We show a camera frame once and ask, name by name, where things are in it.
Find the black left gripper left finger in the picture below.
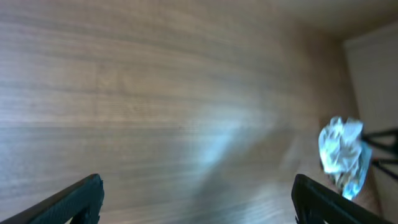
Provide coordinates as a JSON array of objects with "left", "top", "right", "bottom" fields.
[{"left": 1, "top": 174, "right": 104, "bottom": 224}]

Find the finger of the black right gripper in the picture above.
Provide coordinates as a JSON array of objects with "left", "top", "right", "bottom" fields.
[
  {"left": 371, "top": 157, "right": 398, "bottom": 180},
  {"left": 362, "top": 128, "right": 397, "bottom": 154}
]

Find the light blue striped cloth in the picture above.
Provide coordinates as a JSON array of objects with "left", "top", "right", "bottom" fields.
[{"left": 318, "top": 116, "right": 372, "bottom": 200}]

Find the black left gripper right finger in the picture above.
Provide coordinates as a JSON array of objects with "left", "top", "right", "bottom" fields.
[{"left": 291, "top": 174, "right": 390, "bottom": 224}]

